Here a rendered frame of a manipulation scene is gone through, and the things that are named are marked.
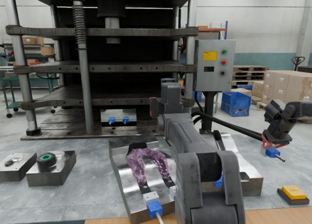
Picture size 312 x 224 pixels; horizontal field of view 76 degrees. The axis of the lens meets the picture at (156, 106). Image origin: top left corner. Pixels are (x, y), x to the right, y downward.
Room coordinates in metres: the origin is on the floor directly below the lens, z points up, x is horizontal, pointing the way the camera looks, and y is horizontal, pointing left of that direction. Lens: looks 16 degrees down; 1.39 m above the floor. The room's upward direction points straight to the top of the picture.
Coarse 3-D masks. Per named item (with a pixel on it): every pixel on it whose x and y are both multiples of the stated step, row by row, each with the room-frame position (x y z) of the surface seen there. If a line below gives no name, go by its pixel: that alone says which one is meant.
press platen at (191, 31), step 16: (16, 32) 1.34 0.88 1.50; (32, 32) 1.41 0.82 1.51; (48, 32) 1.46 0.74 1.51; (64, 32) 1.47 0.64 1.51; (96, 32) 1.48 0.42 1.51; (112, 32) 1.49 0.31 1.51; (128, 32) 1.50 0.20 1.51; (144, 32) 1.51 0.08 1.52; (160, 32) 1.52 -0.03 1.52; (176, 32) 1.48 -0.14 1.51; (192, 32) 1.41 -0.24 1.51
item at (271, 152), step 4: (260, 148) 0.88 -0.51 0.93; (268, 148) 0.84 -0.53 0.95; (272, 148) 0.84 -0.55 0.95; (260, 152) 0.87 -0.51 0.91; (264, 152) 0.85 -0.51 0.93; (268, 152) 0.82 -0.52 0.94; (272, 152) 0.80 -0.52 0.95; (276, 152) 0.80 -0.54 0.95; (264, 156) 0.84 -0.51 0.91; (268, 156) 0.84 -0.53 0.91; (272, 156) 0.80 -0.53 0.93; (276, 156) 0.79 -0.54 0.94; (284, 160) 0.75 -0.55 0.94
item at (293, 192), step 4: (284, 188) 0.71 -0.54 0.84; (288, 188) 0.71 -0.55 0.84; (292, 188) 0.71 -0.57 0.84; (296, 188) 0.71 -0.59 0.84; (288, 192) 0.68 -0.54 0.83; (292, 192) 0.68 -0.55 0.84; (296, 192) 0.68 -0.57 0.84; (300, 192) 0.68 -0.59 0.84; (288, 196) 0.68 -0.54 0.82; (292, 196) 0.66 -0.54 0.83; (296, 196) 0.66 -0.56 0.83; (300, 196) 0.67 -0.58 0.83; (304, 196) 0.67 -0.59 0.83
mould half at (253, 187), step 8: (208, 136) 1.01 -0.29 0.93; (224, 136) 1.02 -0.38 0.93; (224, 144) 0.96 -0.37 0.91; (232, 144) 0.97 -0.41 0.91; (240, 160) 0.84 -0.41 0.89; (240, 168) 0.77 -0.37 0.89; (248, 168) 0.77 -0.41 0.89; (256, 176) 0.71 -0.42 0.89; (208, 184) 0.69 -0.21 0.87; (248, 184) 0.70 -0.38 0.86; (256, 184) 0.70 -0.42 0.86; (248, 192) 0.70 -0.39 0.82; (256, 192) 0.70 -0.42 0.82
